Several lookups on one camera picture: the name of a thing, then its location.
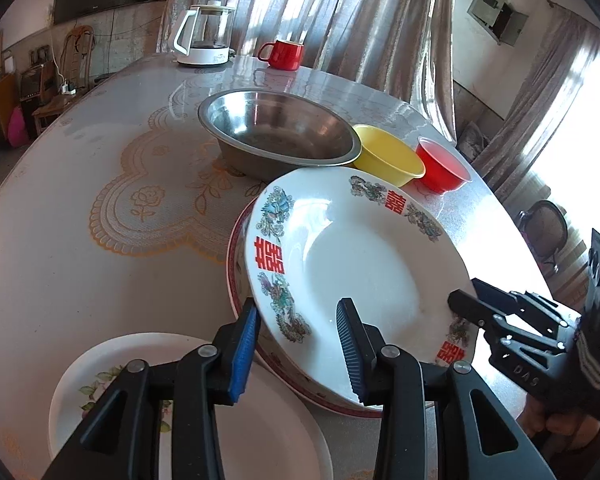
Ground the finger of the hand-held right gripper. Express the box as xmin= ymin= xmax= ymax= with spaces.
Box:
xmin=447 ymin=277 xmax=582 ymax=337
xmin=486 ymin=314 xmax=570 ymax=377

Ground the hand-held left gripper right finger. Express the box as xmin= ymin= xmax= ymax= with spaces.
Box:
xmin=336 ymin=298 xmax=556 ymax=480

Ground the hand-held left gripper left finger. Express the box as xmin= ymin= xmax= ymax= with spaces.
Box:
xmin=40 ymin=297 xmax=263 ymax=480

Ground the white phoenix print plate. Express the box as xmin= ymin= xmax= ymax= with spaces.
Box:
xmin=243 ymin=167 xmax=473 ymax=407

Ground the red plastic bowl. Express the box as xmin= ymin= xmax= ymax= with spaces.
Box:
xmin=414 ymin=136 xmax=472 ymax=194

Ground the person's right forearm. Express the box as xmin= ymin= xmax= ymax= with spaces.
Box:
xmin=572 ymin=316 xmax=600 ymax=421

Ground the person's right hand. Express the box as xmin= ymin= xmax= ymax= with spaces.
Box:
xmin=520 ymin=395 xmax=600 ymax=453

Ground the dark round-back chair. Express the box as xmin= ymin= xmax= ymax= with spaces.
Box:
xmin=517 ymin=200 xmax=570 ymax=276

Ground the white flower print plate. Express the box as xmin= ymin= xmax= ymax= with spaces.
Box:
xmin=47 ymin=332 xmax=335 ymax=480

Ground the red rimmed white plate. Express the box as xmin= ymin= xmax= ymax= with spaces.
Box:
xmin=226 ymin=199 xmax=386 ymax=418

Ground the lace pattern tablecloth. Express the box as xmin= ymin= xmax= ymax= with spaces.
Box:
xmin=0 ymin=52 xmax=556 ymax=480

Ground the patterned cushion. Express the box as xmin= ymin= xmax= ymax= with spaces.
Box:
xmin=457 ymin=120 xmax=491 ymax=161

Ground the beige side curtain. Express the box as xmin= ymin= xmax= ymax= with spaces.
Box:
xmin=472 ymin=10 xmax=600 ymax=206

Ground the yellow plastic bowl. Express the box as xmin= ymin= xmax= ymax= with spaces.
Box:
xmin=352 ymin=124 xmax=427 ymax=188

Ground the stainless steel basin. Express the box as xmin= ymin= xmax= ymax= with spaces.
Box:
xmin=197 ymin=88 xmax=362 ymax=181

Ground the red enamel mug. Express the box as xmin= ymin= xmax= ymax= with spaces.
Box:
xmin=257 ymin=39 xmax=305 ymax=72

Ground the white glass electric kettle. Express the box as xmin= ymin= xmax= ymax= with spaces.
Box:
xmin=173 ymin=1 xmax=237 ymax=67

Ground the pink bag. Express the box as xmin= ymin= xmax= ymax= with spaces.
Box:
xmin=7 ymin=107 xmax=28 ymax=147

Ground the grey sheer curtain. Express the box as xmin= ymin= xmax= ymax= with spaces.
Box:
xmin=155 ymin=0 xmax=461 ymax=141

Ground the wooden chair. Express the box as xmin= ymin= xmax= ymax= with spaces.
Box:
xmin=32 ymin=25 xmax=95 ymax=133

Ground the wall electrical box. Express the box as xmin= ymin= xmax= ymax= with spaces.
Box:
xmin=467 ymin=0 xmax=530 ymax=47

